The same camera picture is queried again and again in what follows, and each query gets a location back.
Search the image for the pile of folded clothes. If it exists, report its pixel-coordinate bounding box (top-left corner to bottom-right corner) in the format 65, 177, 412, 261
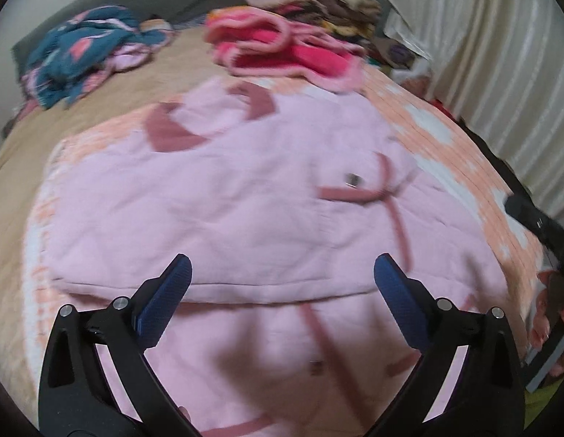
245, 0, 387, 46

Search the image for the white pleated curtain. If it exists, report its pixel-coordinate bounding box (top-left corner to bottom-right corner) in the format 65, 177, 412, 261
368, 0, 564, 224

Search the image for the yellow-green fleece garment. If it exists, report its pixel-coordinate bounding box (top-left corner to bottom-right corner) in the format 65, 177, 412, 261
523, 380, 564, 420

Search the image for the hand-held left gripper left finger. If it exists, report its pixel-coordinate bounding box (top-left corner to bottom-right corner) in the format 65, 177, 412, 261
38, 253, 194, 437

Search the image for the blue flamingo-print quilt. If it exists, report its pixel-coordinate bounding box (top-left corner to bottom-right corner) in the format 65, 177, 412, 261
20, 5, 173, 110

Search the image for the red cloth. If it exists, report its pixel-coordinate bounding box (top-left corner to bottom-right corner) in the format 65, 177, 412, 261
427, 98, 460, 121

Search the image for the pink quilted jacket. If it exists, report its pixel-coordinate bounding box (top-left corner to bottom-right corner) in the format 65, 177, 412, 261
33, 75, 528, 437

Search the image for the beige bed sheet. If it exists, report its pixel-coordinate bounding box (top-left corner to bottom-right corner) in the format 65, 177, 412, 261
0, 27, 228, 420

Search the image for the patterned bag of clothes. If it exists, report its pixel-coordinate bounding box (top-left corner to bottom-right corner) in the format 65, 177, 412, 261
368, 4, 435, 78

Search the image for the pink fleece garment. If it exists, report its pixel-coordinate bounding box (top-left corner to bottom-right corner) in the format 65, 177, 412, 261
204, 7, 367, 94

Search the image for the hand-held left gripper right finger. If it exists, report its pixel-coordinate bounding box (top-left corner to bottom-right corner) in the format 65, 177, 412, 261
373, 253, 526, 437

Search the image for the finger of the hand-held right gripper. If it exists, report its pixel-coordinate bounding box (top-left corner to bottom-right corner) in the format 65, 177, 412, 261
504, 193, 560, 249

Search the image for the person's right hand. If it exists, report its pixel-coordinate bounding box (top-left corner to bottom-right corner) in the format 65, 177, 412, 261
528, 271, 564, 378

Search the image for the orange checked bear-print blanket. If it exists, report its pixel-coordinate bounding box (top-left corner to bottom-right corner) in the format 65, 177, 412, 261
22, 73, 552, 356

